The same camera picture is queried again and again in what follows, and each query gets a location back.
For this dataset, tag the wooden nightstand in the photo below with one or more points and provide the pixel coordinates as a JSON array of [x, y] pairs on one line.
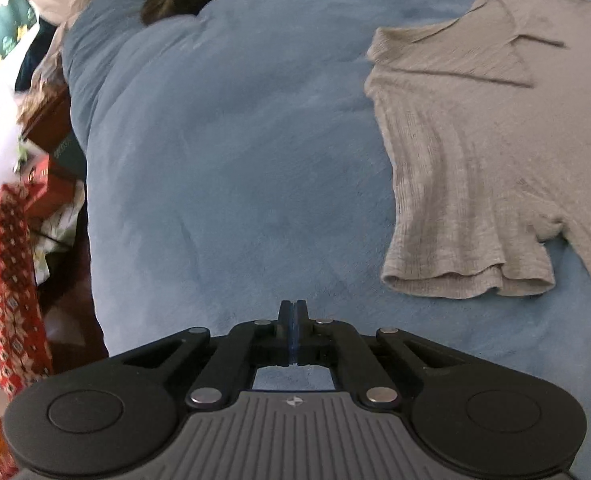
[[50, 115]]

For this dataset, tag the red gift box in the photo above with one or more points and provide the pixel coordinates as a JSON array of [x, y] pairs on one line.
[[45, 185]]

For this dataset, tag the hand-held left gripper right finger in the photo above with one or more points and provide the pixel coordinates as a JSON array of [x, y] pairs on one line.
[[299, 325]]

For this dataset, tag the dark teal box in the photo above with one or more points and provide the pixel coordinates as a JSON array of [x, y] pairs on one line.
[[70, 157]]

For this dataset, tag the table with red patterned cloth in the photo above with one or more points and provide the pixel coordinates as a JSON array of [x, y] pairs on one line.
[[15, 285]]

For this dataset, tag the grey ribbed shirt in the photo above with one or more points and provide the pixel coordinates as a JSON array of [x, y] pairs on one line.
[[465, 160]]

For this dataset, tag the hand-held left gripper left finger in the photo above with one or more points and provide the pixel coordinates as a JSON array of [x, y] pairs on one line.
[[285, 325]]

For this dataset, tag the blue fleece blanket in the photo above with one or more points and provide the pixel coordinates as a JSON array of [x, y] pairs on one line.
[[225, 160]]

